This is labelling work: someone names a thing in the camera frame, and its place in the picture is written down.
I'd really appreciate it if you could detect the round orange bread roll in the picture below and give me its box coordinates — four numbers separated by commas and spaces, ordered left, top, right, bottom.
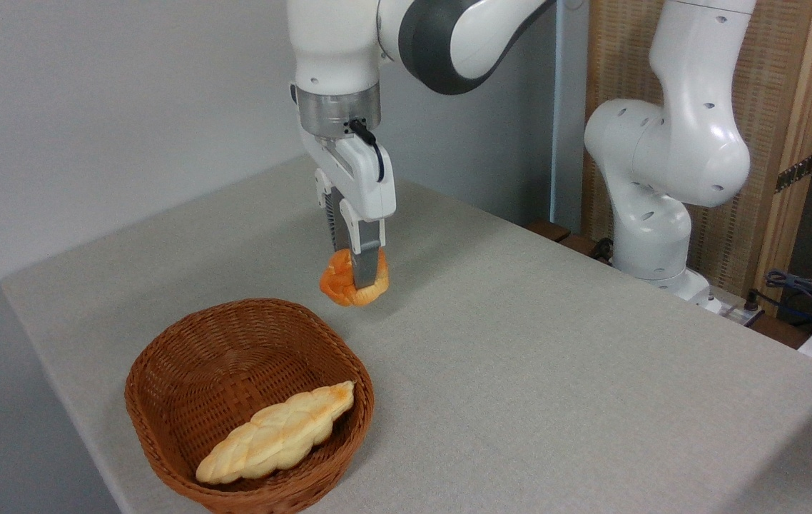
318, 247, 390, 308

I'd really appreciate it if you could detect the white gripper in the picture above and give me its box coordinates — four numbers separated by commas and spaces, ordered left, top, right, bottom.
299, 131, 398, 290

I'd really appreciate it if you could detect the long braided bread loaf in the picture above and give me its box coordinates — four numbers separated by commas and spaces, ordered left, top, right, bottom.
196, 381, 355, 485

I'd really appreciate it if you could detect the light blue vertical pole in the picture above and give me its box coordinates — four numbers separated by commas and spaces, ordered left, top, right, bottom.
551, 0, 589, 231

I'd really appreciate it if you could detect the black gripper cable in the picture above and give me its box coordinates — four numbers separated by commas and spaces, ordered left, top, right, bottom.
349, 119, 386, 183

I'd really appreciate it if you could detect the dark metal hinge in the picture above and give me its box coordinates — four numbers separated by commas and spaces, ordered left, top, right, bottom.
776, 152, 812, 193

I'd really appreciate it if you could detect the brown wicker basket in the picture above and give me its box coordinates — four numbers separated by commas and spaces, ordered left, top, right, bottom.
124, 298, 376, 514

